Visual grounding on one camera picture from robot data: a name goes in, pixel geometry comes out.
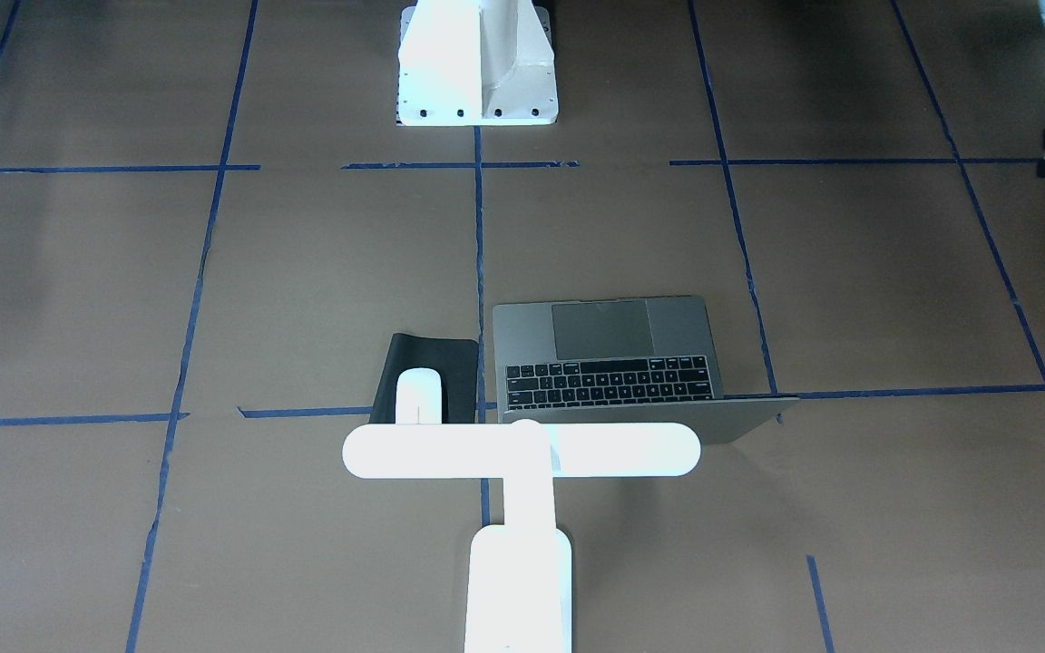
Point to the grey laptop computer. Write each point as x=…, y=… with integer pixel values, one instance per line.
x=633, y=360

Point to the black mouse pad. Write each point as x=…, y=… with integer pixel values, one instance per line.
x=456, y=361

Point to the white wireless mouse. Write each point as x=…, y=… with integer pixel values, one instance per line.
x=419, y=397

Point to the white desk lamp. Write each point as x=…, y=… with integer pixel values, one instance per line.
x=520, y=574

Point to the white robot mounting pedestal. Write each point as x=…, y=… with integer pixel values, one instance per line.
x=466, y=63

